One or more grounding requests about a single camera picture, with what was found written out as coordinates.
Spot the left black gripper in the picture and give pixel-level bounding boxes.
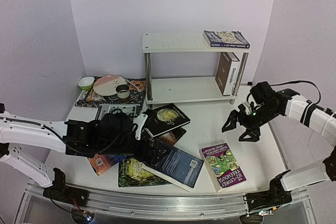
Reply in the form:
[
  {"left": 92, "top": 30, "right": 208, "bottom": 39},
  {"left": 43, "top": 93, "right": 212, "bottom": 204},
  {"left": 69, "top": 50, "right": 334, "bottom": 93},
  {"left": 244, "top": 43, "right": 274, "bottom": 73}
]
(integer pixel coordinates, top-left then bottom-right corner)
[{"left": 99, "top": 137, "right": 173, "bottom": 167}]

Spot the Decorate Furniture large book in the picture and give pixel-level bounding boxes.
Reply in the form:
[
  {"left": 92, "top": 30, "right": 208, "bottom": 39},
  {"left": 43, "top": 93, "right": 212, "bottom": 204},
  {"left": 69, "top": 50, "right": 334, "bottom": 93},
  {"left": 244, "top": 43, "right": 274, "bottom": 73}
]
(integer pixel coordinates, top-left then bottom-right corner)
[{"left": 215, "top": 52, "right": 240, "bottom": 96}]

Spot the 52-Storey Treehouse book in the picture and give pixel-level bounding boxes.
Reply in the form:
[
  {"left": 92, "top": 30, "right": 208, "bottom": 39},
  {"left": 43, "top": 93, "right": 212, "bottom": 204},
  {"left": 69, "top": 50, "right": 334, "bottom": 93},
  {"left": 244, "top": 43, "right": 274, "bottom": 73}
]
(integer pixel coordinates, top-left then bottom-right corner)
[{"left": 203, "top": 30, "right": 250, "bottom": 49}]

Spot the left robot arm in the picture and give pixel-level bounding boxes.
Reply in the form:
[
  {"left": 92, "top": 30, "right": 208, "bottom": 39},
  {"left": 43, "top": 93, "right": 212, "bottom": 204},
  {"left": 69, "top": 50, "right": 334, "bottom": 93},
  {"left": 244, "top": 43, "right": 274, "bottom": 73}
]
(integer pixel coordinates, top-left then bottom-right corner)
[{"left": 1, "top": 111, "right": 116, "bottom": 201}]

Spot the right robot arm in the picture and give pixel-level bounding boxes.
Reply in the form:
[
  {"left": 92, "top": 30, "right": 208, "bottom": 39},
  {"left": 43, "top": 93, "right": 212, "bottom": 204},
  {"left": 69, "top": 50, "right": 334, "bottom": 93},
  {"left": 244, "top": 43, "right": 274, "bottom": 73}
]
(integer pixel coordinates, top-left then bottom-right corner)
[{"left": 222, "top": 81, "right": 335, "bottom": 212}]

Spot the dark Days book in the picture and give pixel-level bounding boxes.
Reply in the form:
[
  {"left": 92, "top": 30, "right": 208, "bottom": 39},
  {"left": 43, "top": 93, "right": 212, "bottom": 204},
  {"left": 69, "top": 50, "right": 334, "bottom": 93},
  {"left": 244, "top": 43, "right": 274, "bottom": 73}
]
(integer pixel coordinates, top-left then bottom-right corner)
[{"left": 141, "top": 127, "right": 187, "bottom": 145}]

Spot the green Alice book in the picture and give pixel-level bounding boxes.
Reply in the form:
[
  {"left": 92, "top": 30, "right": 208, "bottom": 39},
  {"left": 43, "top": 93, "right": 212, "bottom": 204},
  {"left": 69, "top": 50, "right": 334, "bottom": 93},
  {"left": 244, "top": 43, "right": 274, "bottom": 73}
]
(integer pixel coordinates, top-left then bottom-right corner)
[{"left": 118, "top": 157, "right": 170, "bottom": 188}]

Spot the black gold-circle book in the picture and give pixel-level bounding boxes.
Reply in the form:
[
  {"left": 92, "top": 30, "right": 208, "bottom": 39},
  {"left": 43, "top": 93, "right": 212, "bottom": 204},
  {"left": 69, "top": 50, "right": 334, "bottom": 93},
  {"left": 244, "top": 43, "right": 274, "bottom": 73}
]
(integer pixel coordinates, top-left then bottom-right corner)
[{"left": 144, "top": 103, "right": 191, "bottom": 137}]

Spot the dark blue barcode book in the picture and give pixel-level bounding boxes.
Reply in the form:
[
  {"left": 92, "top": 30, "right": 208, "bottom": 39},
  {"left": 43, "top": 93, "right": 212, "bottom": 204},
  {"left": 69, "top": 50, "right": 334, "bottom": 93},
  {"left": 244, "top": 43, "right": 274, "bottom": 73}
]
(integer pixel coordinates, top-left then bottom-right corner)
[{"left": 142, "top": 142, "right": 204, "bottom": 191}]

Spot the grey ianra book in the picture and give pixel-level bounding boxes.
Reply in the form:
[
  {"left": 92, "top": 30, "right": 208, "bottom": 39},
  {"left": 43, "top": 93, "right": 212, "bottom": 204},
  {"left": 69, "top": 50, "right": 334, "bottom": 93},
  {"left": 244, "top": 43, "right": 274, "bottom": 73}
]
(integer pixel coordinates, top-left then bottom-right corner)
[{"left": 95, "top": 103, "right": 141, "bottom": 120}]

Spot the blue orange paperback book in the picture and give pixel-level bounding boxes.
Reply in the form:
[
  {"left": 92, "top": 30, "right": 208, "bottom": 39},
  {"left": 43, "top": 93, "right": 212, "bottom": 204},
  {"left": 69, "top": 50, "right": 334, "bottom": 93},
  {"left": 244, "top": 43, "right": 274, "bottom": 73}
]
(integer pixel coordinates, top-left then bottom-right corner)
[{"left": 88, "top": 154, "right": 127, "bottom": 176}]

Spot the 117-Storey Treehouse book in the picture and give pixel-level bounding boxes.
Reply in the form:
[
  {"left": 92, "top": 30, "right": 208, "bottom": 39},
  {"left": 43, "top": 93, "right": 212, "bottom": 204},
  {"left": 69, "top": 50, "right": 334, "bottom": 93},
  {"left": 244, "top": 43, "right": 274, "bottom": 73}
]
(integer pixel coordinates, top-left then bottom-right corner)
[{"left": 199, "top": 143, "right": 247, "bottom": 193}]

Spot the white two-tier shelf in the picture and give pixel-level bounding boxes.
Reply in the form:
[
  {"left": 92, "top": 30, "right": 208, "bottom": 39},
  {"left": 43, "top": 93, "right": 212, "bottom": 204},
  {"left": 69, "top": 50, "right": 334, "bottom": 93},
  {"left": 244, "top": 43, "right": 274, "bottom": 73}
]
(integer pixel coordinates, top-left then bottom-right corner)
[{"left": 142, "top": 33, "right": 250, "bottom": 106}]

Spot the small brown white cup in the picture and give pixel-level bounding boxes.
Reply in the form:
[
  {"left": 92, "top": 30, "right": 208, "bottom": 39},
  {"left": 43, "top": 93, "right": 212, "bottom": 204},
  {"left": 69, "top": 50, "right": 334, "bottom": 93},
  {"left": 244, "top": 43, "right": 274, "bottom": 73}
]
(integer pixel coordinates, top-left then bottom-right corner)
[{"left": 116, "top": 84, "right": 130, "bottom": 103}]

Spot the pink white plate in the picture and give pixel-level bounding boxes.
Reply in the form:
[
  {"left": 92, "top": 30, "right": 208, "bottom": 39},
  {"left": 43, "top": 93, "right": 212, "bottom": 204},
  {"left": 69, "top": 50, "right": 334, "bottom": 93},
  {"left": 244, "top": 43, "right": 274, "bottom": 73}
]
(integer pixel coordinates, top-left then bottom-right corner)
[{"left": 93, "top": 75, "right": 127, "bottom": 96}]

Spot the patterned placemat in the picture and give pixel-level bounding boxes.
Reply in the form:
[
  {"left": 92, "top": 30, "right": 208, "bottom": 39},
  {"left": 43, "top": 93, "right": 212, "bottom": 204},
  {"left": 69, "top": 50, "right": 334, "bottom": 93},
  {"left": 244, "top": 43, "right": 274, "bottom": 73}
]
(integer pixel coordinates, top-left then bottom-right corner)
[{"left": 74, "top": 78, "right": 146, "bottom": 109}]

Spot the green bowl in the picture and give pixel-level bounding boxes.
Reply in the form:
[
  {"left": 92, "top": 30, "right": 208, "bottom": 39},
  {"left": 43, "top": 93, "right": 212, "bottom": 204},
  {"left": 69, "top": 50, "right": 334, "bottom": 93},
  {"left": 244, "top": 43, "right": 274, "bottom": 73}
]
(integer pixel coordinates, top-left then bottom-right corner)
[{"left": 78, "top": 77, "right": 95, "bottom": 91}]

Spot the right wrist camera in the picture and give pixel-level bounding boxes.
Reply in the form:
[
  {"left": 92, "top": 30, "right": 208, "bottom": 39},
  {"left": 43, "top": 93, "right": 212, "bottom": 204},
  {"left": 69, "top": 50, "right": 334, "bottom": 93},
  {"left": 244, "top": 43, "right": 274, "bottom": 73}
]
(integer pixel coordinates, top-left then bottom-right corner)
[{"left": 242, "top": 101, "right": 254, "bottom": 115}]

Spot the aluminium front rail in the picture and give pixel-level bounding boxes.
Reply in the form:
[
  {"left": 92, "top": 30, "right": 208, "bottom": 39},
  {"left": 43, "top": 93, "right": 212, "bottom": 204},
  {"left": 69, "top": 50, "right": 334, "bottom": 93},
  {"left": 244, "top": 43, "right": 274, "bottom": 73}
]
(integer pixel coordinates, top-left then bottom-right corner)
[{"left": 14, "top": 180, "right": 315, "bottom": 223}]

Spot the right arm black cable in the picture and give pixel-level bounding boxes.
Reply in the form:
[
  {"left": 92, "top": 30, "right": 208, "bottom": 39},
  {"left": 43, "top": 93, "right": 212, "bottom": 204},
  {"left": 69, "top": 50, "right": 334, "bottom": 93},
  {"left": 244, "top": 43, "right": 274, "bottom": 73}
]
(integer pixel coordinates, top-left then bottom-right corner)
[{"left": 270, "top": 81, "right": 322, "bottom": 105}]

